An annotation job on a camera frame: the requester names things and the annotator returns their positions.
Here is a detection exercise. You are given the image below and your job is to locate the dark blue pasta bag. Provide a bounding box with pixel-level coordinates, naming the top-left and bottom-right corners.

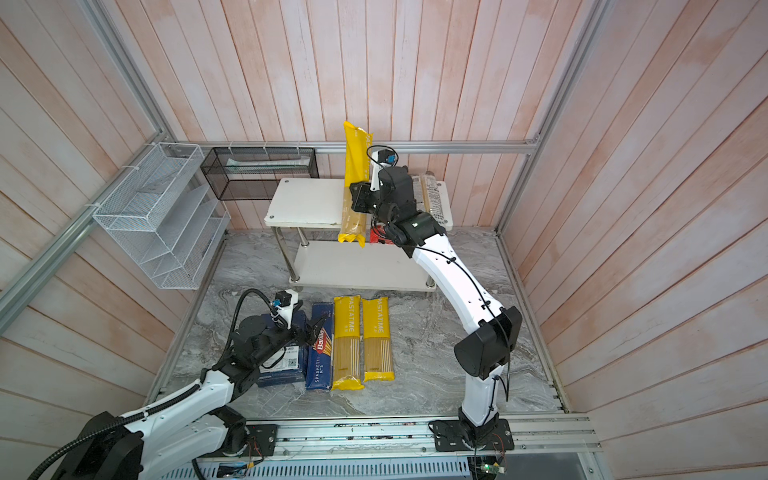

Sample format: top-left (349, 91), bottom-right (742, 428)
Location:
top-left (256, 341), bottom-right (309, 388)

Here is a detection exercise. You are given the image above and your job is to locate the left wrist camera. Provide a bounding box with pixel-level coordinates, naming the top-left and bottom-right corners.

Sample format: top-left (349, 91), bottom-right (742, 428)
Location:
top-left (272, 289), bottom-right (300, 329)

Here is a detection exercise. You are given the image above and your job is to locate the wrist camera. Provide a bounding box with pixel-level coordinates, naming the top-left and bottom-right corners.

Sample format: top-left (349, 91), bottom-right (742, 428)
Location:
top-left (366, 144), bottom-right (399, 191)
top-left (272, 289), bottom-right (300, 329)

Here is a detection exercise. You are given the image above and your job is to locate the black mesh basket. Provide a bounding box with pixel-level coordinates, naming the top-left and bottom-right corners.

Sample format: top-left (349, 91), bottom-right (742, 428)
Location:
top-left (201, 146), bottom-right (319, 201)

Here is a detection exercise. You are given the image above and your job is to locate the blue Barilla spaghetti box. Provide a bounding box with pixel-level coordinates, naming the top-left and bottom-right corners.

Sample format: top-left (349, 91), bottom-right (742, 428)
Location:
top-left (305, 303), bottom-right (334, 390)

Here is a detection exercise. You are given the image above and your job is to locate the yellow Pastatime spaghetti pack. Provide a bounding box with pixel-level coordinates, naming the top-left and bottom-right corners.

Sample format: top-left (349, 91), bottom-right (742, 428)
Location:
top-left (362, 297), bottom-right (395, 382)
top-left (331, 296), bottom-right (364, 390)

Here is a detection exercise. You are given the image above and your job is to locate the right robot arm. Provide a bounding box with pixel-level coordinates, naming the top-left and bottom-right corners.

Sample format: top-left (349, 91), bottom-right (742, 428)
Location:
top-left (349, 162), bottom-right (522, 452)

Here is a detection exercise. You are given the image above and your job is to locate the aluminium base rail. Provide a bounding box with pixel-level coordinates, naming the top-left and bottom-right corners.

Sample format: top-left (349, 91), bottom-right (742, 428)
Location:
top-left (167, 412), bottom-right (611, 479)

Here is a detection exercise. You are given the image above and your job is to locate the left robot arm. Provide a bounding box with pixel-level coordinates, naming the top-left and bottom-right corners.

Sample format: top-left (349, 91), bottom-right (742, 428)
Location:
top-left (31, 315), bottom-right (328, 479)

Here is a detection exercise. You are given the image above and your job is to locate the white two-tier shelf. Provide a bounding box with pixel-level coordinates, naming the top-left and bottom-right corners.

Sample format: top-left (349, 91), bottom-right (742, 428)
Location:
top-left (265, 178), bottom-right (437, 292)

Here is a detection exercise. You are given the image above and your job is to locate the white wire mesh rack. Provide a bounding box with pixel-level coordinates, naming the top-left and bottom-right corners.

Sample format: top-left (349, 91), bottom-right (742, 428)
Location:
top-left (94, 143), bottom-right (230, 290)

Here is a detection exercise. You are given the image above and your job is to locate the blue white-label spaghetti pack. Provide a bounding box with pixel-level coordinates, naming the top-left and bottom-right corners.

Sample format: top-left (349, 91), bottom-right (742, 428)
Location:
top-left (412, 172), bottom-right (453, 231)

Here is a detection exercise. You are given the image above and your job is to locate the red spaghetti pack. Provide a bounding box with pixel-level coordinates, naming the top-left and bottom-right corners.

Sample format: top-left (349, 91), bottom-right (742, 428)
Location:
top-left (369, 224), bottom-right (392, 244)

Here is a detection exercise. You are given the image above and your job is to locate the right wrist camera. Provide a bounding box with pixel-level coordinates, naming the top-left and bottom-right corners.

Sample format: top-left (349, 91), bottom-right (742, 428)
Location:
top-left (366, 144), bottom-right (399, 191)

